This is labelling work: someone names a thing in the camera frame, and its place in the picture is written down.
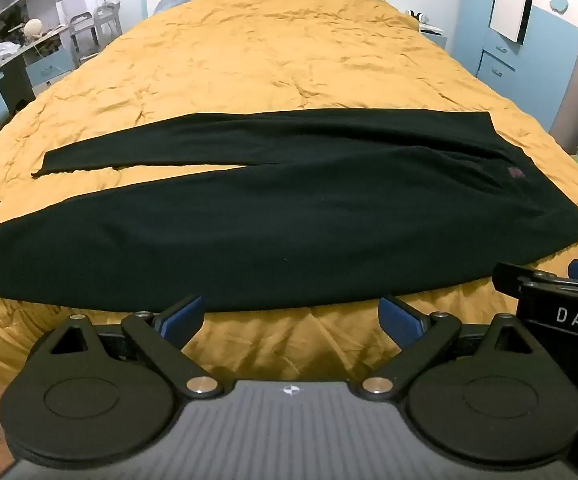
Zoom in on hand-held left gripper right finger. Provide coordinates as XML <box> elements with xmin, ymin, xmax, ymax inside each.
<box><xmin>359</xmin><ymin>295</ymin><xmax>533</xmax><ymax>402</ymax></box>

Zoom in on blue nightstand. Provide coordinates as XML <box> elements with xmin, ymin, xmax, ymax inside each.
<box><xmin>420</xmin><ymin>22</ymin><xmax>451</xmax><ymax>52</ymax></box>

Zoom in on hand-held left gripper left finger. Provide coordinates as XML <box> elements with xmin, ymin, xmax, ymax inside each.
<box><xmin>48</xmin><ymin>295</ymin><xmax>223</xmax><ymax>402</ymax></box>

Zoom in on yellow blanket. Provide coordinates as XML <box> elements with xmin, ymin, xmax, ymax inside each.
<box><xmin>0</xmin><ymin>0</ymin><xmax>578</xmax><ymax>396</ymax></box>

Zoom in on black pants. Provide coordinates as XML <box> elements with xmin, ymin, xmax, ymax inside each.
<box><xmin>0</xmin><ymin>109</ymin><xmax>578</xmax><ymax>312</ymax></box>

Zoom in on blue and white wardrobe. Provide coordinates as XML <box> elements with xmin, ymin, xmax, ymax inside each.
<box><xmin>460</xmin><ymin>0</ymin><xmax>578</xmax><ymax>134</ymax></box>

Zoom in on white desk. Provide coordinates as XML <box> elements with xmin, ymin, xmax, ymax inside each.
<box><xmin>0</xmin><ymin>22</ymin><xmax>100</xmax><ymax>111</ymax></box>

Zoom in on white plastic bag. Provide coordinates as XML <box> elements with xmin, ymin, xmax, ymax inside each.
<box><xmin>0</xmin><ymin>42</ymin><xmax>22</xmax><ymax>69</ymax></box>

